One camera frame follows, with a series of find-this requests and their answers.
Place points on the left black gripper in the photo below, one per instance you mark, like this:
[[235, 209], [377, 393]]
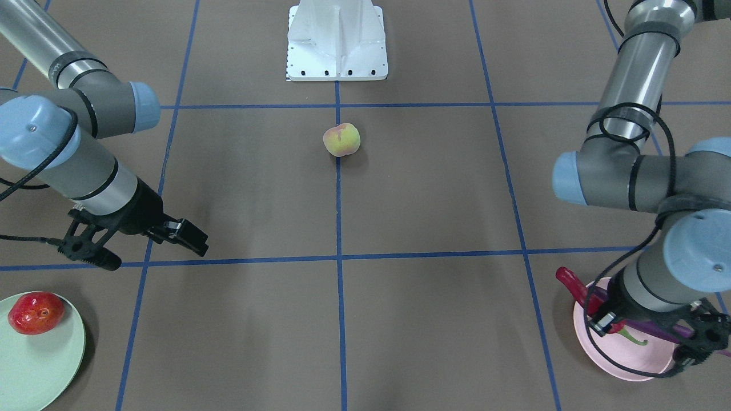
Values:
[[645, 311]]

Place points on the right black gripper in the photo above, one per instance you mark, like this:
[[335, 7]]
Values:
[[141, 212]]

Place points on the purple eggplant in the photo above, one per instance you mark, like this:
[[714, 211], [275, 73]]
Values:
[[662, 328]]

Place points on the red chili pepper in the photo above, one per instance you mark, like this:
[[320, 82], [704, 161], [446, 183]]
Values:
[[579, 292]]

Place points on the red pomegranate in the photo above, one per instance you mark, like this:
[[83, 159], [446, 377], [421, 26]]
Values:
[[36, 313]]

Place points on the yellow pink peach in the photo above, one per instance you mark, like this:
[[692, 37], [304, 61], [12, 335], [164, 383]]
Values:
[[342, 140]]

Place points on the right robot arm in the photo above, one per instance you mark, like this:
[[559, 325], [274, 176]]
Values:
[[55, 137]]

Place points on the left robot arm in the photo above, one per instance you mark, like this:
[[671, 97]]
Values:
[[628, 161]]

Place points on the green plate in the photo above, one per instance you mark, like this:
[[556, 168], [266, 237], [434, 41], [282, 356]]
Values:
[[36, 369]]

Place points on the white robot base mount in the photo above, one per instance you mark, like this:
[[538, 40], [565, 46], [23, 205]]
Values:
[[331, 41]]

